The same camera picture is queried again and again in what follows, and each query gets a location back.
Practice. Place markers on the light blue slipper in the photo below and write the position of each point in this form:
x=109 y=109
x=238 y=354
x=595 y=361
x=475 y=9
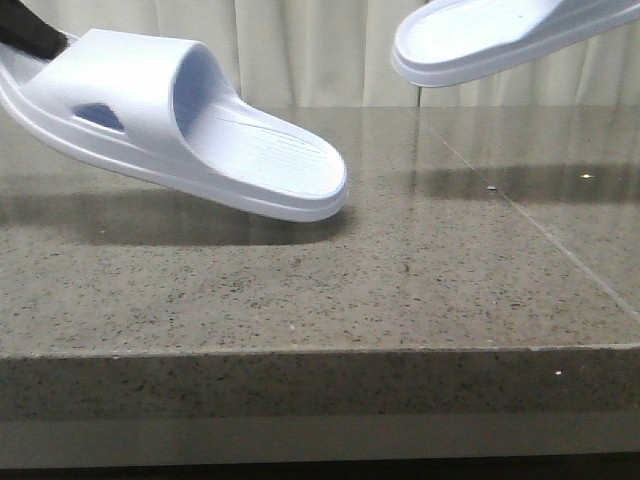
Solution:
x=162 y=110
x=445 y=43

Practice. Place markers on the beige pleated curtain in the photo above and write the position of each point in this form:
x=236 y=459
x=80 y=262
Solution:
x=337 y=53

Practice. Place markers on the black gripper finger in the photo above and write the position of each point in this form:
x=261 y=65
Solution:
x=23 y=30

